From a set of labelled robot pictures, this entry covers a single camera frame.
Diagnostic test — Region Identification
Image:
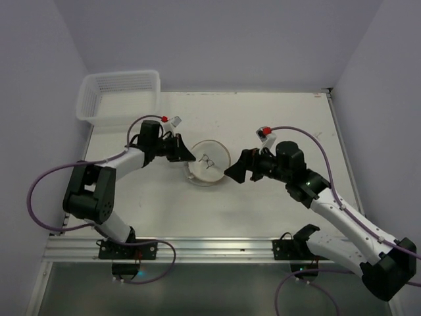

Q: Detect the white mesh laundry bag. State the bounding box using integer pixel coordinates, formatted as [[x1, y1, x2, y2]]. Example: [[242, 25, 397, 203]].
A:
[[184, 140, 232, 187]]

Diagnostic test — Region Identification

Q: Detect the white plastic basket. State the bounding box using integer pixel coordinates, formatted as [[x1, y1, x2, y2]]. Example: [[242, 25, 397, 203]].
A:
[[76, 70, 161, 126]]

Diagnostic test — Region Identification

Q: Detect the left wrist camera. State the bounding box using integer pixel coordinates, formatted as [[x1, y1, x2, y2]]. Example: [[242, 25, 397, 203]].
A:
[[161, 116, 182, 134]]

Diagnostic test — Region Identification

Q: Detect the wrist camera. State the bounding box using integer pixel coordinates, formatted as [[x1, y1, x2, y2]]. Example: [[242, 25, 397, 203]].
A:
[[256, 126, 277, 151], [161, 116, 182, 134]]

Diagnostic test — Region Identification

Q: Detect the aluminium mounting rail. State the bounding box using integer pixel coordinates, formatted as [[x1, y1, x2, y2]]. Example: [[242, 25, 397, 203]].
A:
[[41, 235, 333, 264]]

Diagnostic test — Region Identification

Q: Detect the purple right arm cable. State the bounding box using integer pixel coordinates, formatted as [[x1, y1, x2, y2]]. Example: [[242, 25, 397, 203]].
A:
[[269, 125, 421, 316]]

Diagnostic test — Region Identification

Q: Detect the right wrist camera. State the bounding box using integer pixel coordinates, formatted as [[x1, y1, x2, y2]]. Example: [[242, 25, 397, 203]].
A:
[[256, 126, 277, 151]]

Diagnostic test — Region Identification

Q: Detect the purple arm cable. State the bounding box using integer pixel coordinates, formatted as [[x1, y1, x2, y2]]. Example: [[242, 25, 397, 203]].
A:
[[269, 125, 421, 316], [26, 115, 177, 284]]

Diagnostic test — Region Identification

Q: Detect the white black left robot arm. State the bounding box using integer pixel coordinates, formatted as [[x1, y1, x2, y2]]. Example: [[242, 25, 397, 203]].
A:
[[62, 115, 196, 246]]

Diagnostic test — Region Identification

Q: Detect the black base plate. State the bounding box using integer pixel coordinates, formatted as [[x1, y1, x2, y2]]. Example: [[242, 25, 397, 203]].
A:
[[272, 224, 320, 261], [96, 240, 158, 261]]

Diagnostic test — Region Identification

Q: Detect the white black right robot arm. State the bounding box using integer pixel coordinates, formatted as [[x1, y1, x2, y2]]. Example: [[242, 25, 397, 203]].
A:
[[224, 141, 416, 302]]

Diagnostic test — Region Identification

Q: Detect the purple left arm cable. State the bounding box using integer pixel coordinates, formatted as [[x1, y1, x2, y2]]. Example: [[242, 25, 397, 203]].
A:
[[26, 115, 177, 284]]

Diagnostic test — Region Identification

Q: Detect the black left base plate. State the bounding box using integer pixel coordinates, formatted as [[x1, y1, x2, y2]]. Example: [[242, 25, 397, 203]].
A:
[[96, 240, 158, 261]]

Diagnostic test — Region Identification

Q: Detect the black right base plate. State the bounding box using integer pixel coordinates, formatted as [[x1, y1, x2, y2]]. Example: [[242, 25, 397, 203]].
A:
[[272, 224, 320, 261]]

